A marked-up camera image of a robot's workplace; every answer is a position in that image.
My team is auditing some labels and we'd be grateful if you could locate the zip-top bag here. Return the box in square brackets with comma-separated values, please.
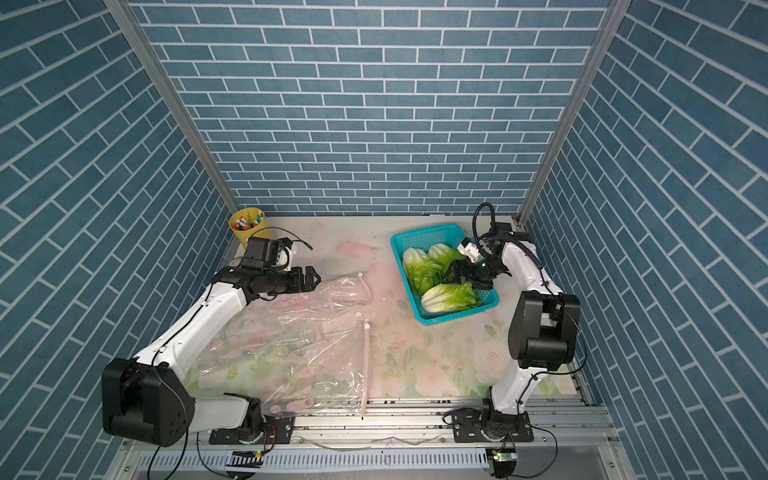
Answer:
[265, 272, 372, 325]
[185, 328, 370, 417]
[185, 305, 369, 405]

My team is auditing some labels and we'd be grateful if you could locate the teal plastic basket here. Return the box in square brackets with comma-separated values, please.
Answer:
[391, 224, 499, 325]

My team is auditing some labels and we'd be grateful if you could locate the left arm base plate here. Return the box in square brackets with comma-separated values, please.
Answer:
[208, 416, 295, 447]

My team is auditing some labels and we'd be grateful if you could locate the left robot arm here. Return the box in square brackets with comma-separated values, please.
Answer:
[101, 233, 321, 447]

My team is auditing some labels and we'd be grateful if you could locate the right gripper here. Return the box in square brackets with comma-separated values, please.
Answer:
[443, 259, 505, 291]

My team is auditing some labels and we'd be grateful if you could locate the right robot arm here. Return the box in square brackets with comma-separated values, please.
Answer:
[447, 221, 580, 442]

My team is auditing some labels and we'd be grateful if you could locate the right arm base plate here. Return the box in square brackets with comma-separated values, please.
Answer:
[442, 408, 534, 443]

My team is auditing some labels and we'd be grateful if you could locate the white vented cable duct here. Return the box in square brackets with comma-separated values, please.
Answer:
[137, 447, 489, 475]

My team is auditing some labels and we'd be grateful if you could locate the chinese cabbage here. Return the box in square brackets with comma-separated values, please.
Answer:
[421, 282, 482, 313]
[402, 247, 443, 297]
[428, 243, 467, 275]

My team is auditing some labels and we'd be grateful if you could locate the yellow pen cup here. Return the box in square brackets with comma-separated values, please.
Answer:
[229, 208, 268, 248]

